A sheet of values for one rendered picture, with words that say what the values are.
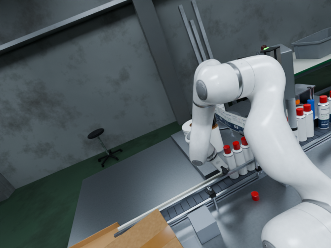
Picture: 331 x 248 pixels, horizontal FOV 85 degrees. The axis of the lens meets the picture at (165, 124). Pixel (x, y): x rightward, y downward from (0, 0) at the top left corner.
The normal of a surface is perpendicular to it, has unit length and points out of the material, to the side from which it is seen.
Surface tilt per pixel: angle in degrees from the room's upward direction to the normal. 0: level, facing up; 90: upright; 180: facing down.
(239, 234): 0
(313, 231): 20
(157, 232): 0
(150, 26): 90
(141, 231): 0
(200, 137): 59
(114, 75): 90
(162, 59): 90
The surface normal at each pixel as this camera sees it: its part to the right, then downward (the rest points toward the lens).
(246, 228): -0.35, -0.85
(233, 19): 0.18, 0.35
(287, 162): -0.32, 0.01
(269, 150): -0.68, 0.11
